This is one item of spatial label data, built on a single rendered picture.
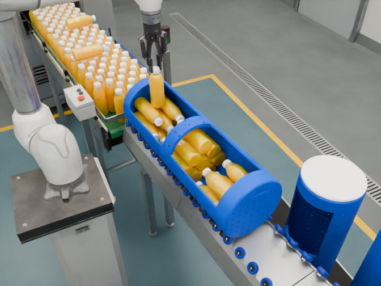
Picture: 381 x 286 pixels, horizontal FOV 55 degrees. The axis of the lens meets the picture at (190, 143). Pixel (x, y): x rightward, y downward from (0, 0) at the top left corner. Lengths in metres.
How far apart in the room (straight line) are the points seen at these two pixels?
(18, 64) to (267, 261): 1.20
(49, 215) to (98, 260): 0.45
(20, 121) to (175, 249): 1.44
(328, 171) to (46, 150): 1.18
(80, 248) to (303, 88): 3.13
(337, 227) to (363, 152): 1.87
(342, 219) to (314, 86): 2.76
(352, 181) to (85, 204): 1.12
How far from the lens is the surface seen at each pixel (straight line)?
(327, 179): 1.71
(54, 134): 1.50
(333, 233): 1.81
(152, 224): 2.60
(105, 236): 1.78
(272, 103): 3.94
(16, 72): 1.56
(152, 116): 1.80
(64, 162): 1.51
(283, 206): 2.73
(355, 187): 1.72
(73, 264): 1.87
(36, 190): 1.69
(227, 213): 1.34
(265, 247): 1.56
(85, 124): 2.19
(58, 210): 1.57
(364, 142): 3.70
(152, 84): 1.78
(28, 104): 1.61
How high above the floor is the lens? 2.20
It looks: 41 degrees down
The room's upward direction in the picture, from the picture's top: 1 degrees counter-clockwise
